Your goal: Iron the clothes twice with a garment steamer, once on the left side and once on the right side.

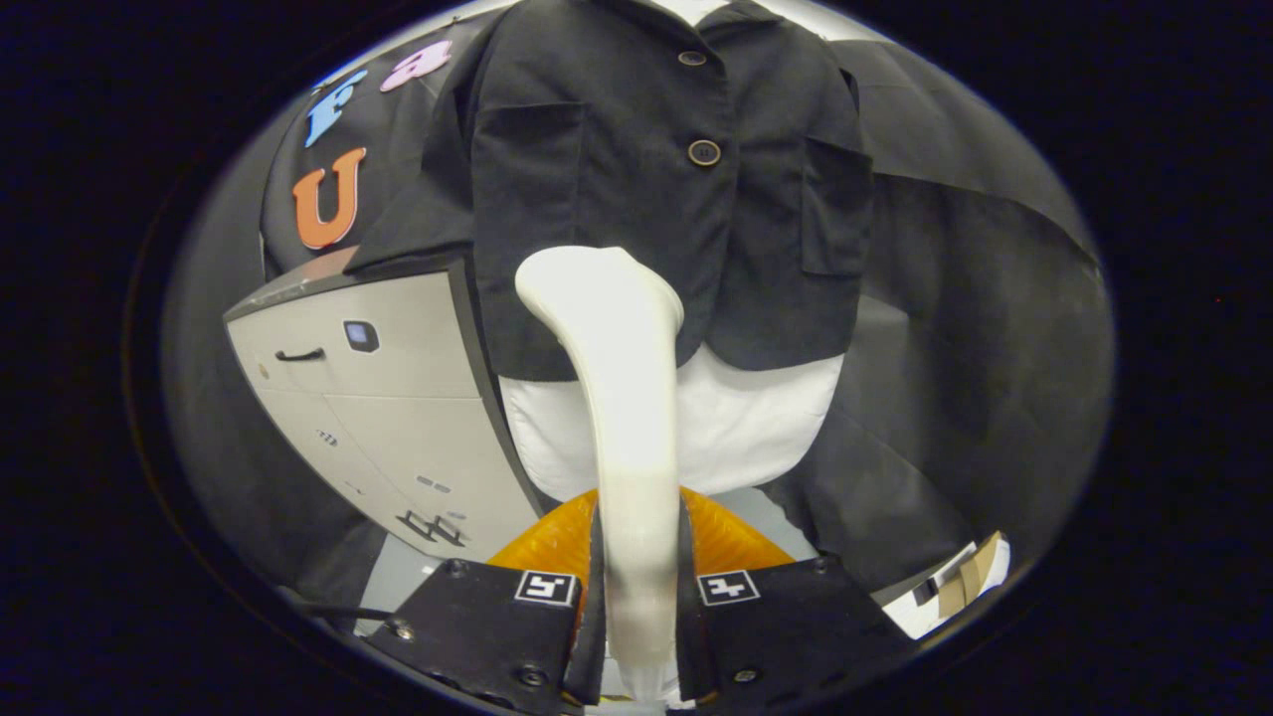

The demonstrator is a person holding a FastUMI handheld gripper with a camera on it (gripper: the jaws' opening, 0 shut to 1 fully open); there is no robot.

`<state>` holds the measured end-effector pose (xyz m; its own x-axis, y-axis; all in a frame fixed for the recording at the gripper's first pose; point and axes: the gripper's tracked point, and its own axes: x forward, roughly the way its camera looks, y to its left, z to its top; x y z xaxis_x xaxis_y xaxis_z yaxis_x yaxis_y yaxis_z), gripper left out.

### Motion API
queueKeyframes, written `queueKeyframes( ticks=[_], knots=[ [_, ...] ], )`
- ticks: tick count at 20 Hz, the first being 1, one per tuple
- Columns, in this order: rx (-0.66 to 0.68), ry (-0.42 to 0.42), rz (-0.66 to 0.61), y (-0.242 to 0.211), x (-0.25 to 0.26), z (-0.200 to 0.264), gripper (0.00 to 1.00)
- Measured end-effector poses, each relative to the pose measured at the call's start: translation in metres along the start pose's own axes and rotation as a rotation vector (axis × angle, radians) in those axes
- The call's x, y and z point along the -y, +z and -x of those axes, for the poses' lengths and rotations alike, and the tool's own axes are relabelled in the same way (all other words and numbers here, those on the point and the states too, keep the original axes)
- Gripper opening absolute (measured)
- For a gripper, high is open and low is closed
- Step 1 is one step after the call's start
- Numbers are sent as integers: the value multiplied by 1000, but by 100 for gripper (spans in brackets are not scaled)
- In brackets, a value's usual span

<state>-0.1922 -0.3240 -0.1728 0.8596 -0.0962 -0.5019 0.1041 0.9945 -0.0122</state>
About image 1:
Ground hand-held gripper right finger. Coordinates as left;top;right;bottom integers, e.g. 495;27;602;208
678;485;916;712

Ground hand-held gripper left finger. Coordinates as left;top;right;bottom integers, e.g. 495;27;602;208
363;487;608;716

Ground white garment steamer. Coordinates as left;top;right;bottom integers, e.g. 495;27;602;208
514;246;687;707

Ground black jacket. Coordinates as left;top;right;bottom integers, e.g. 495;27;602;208
348;0;876;384

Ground small cardboard box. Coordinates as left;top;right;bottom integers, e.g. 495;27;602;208
880;530;1013;640

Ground white dress form mannequin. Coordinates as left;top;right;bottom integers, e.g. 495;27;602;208
497;0;846;503

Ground grey cabinet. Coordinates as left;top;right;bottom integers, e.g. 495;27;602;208
224;247;548;563

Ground black backdrop cloth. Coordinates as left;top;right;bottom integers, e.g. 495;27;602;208
164;10;1115;608

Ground single black floor cable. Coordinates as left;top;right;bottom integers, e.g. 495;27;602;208
288;597;399;624

